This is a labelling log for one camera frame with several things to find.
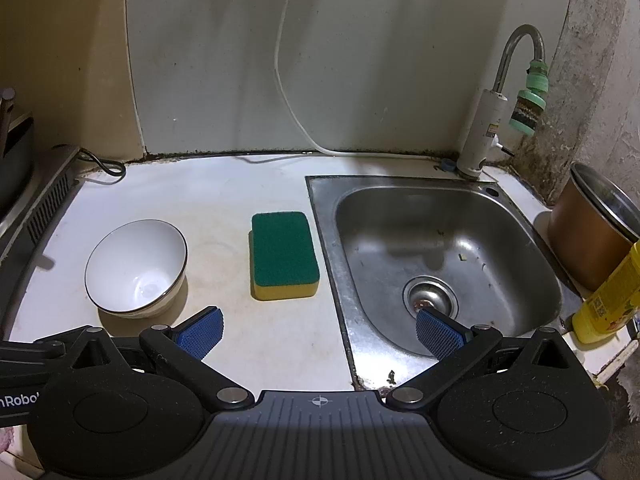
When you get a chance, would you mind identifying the green faucet filter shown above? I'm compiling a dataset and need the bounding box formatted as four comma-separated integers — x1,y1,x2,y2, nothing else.
509,60,550,136

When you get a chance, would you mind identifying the white bowl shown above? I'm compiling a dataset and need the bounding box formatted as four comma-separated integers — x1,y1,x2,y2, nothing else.
84,219,189,320

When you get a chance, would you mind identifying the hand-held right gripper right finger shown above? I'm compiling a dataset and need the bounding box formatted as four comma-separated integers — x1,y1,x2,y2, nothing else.
385,307,583,413

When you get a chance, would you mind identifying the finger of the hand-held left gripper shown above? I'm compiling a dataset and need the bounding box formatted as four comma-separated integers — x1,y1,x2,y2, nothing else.
0,340,68,361

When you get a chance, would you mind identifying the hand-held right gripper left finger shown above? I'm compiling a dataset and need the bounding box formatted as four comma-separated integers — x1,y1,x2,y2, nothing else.
62,305,256,413

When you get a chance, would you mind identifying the black power cable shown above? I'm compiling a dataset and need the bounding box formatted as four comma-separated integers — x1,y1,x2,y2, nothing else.
52,145,127,179

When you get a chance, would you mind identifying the white and metal faucet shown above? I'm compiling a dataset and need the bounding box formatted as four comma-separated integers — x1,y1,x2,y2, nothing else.
456,24,548,181

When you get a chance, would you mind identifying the stainless steel sink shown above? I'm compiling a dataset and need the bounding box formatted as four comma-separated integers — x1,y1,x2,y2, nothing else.
305,174,576,393

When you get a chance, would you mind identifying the metal sink drain strainer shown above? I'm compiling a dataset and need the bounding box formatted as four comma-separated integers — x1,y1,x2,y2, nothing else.
403,276,459,321

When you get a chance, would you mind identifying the green and yellow sponge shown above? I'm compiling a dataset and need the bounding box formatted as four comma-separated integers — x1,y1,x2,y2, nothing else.
248,211,321,302

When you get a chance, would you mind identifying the yellow bottle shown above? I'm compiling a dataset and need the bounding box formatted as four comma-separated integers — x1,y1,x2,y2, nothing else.
571,240,640,345

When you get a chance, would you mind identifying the white cable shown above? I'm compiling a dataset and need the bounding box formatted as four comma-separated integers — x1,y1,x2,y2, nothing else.
274,0,441,160

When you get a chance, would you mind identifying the copper-coloured pot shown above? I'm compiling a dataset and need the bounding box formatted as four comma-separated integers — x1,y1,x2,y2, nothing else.
547,161,640,293

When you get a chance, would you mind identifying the silver stove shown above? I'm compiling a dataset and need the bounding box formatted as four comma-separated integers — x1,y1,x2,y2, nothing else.
0,145,85,341

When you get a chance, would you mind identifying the dark cooking pot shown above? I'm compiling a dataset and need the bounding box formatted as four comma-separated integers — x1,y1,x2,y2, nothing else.
0,112,37,221

